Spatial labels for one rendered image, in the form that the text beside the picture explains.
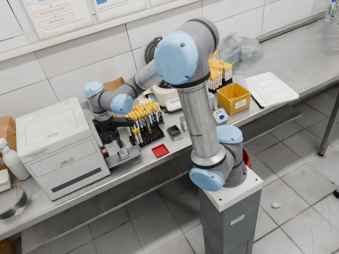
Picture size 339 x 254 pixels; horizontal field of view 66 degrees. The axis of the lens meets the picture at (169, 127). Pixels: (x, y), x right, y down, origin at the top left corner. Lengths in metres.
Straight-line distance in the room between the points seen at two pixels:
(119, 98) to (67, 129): 0.27
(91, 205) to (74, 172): 0.82
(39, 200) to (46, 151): 0.31
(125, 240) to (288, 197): 1.25
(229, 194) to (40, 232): 1.38
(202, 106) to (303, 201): 1.62
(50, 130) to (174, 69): 0.66
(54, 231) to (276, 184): 1.66
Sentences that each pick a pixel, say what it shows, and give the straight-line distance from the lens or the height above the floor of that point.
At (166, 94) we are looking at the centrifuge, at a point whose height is 0.98.
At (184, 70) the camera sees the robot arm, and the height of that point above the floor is 1.49.
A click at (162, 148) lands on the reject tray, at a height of 0.88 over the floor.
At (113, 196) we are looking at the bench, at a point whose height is 0.27.
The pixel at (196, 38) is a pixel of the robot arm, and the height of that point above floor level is 1.54.
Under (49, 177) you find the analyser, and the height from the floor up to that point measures 1.01.
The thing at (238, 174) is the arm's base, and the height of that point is 0.97.
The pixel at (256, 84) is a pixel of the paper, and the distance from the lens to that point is 1.68.
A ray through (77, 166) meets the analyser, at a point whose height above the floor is 1.01.
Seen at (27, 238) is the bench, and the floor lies 0.27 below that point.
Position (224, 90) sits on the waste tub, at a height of 0.95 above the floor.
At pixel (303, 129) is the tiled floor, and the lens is 2.77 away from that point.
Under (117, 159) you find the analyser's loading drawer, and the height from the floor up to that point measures 0.91.
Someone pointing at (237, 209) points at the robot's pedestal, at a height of 0.80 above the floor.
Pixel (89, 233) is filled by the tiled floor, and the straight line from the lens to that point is 2.21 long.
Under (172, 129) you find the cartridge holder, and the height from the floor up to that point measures 0.89.
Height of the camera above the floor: 1.80
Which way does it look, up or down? 41 degrees down
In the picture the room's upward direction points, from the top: 10 degrees counter-clockwise
